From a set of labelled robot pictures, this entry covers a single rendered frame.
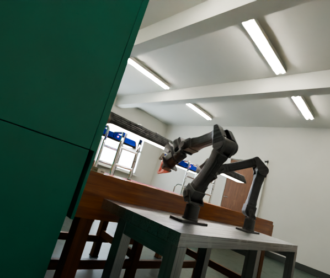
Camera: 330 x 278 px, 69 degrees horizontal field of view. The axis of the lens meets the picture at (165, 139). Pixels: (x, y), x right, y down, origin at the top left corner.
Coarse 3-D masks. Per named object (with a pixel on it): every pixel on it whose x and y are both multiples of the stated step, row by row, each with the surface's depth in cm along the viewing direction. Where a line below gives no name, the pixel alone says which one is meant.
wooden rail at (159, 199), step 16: (96, 176) 97; (96, 192) 97; (112, 192) 102; (128, 192) 108; (144, 192) 114; (160, 192) 120; (80, 208) 93; (96, 208) 98; (160, 208) 121; (176, 208) 128; (208, 208) 147; (224, 208) 158; (240, 224) 172; (256, 224) 188; (272, 224) 208
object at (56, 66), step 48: (0, 0) 71; (48, 0) 79; (96, 0) 90; (144, 0) 105; (0, 48) 71; (48, 48) 80; (96, 48) 91; (0, 96) 72; (48, 96) 80; (96, 96) 92; (96, 144) 92
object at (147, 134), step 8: (112, 112) 137; (112, 120) 133; (120, 120) 138; (128, 120) 144; (128, 128) 140; (136, 128) 146; (144, 128) 152; (144, 136) 148; (152, 136) 154; (160, 136) 161; (160, 144) 157
